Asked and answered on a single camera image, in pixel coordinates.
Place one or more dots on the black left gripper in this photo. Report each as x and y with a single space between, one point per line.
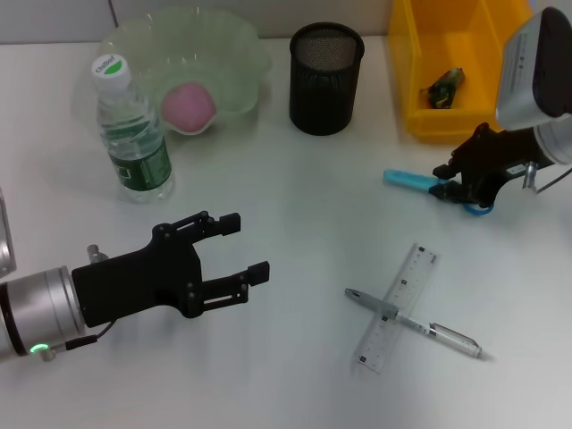
134 281

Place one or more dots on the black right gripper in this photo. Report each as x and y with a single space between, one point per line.
496 156

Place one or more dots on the blue capped scissors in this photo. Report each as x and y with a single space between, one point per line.
406 179

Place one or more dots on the green plastic wrapper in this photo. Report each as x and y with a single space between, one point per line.
442 87

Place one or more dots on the clear green-label water bottle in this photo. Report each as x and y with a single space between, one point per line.
138 170

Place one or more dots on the pink peach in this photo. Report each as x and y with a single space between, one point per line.
187 107

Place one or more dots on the clear plastic ruler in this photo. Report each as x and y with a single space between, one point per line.
380 339

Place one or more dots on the black mesh pen holder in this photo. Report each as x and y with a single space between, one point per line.
322 98

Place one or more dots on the clear grey pen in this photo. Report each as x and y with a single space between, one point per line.
447 333

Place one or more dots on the translucent green fruit plate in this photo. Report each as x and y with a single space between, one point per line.
214 58

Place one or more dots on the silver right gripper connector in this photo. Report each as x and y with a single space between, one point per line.
530 176

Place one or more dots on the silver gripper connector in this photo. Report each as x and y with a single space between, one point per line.
530 176
95 254

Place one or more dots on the yellow plastic bin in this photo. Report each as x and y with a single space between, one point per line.
424 44

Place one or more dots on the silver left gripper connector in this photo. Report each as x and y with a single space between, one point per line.
95 254

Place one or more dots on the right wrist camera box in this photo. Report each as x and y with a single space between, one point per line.
532 71

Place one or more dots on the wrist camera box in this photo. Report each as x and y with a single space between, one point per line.
532 71
5 241

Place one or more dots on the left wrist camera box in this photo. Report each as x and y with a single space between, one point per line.
5 241

